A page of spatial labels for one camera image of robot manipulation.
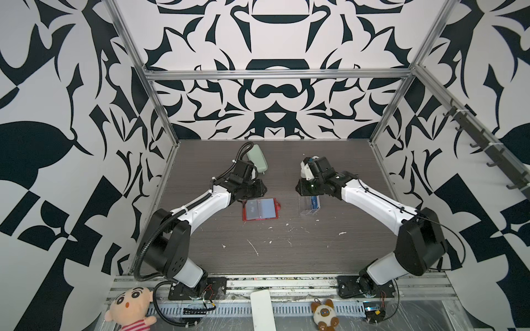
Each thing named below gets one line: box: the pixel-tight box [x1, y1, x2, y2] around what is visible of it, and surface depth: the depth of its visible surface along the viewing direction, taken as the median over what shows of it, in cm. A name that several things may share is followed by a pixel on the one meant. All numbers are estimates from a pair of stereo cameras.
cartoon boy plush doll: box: [104, 286, 157, 331], surface depth 66 cm
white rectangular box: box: [249, 288, 277, 331], surface depth 67 cm
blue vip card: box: [311, 195, 319, 209], surface depth 91 cm
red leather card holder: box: [242, 197, 281, 222], surface depth 96 cm
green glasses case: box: [246, 144, 269, 174], surface depth 110 cm
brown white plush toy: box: [310, 297, 340, 331], surface depth 69 cm
